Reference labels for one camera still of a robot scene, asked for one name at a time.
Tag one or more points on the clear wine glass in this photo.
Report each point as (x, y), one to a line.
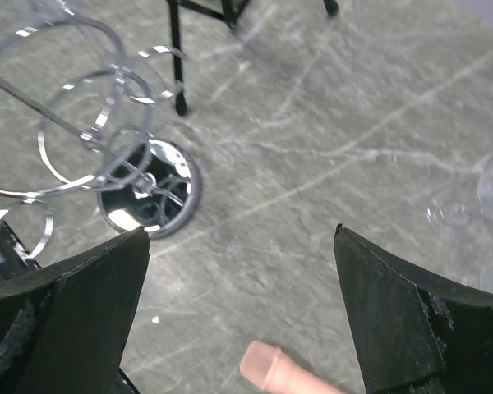
(464, 207)

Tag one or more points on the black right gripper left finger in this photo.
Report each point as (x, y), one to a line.
(64, 328)

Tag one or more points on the chrome wine glass rack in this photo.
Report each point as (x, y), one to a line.
(84, 122)

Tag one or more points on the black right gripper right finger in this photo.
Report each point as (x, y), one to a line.
(414, 331)

